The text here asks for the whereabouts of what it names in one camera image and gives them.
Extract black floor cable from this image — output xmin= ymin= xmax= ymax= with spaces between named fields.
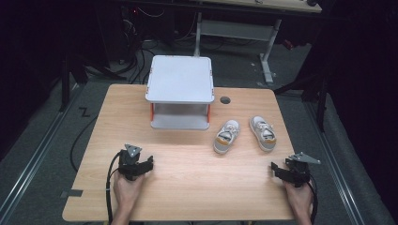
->
xmin=69 ymin=114 xmax=99 ymax=173

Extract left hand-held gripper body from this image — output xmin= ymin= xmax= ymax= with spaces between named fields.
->
xmin=117 ymin=143 xmax=148 ymax=182

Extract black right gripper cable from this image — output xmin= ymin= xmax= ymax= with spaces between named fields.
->
xmin=307 ymin=180 xmax=319 ymax=225

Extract person's right hand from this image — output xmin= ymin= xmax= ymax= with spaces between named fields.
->
xmin=283 ymin=181 xmax=314 ymax=215

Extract dark computer tower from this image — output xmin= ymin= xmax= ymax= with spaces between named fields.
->
xmin=96 ymin=5 xmax=143 ymax=65

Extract grey metal stand leg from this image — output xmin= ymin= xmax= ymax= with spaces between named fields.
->
xmin=192 ymin=0 xmax=323 ymax=85

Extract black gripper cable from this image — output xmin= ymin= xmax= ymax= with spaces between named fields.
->
xmin=307 ymin=180 xmax=319 ymax=225
xmin=105 ymin=151 xmax=123 ymax=225

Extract black stand leg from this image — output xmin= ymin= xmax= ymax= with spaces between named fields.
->
xmin=274 ymin=76 xmax=330 ymax=133
xmin=58 ymin=55 xmax=89 ymax=113

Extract bundle of black cables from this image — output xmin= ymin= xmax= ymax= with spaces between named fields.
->
xmin=116 ymin=40 xmax=158 ymax=85

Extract small white grey orange shoe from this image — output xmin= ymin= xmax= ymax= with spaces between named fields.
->
xmin=213 ymin=119 xmax=241 ymax=155
xmin=249 ymin=115 xmax=278 ymax=153

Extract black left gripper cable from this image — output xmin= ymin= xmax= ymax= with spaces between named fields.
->
xmin=105 ymin=151 xmax=123 ymax=225

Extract person's left hand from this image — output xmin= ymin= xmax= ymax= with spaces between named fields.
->
xmin=112 ymin=171 xmax=145 ymax=209

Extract metal floor rail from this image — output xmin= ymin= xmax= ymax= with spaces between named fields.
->
xmin=0 ymin=83 xmax=83 ymax=219
xmin=303 ymin=102 xmax=366 ymax=225

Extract black tape strip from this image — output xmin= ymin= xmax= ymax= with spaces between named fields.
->
xmin=60 ymin=188 xmax=84 ymax=199

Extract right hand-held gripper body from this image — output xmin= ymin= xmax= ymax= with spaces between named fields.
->
xmin=284 ymin=152 xmax=322 ymax=188

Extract white shoe rack orange posts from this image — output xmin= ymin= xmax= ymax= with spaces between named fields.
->
xmin=145 ymin=54 xmax=216 ymax=131

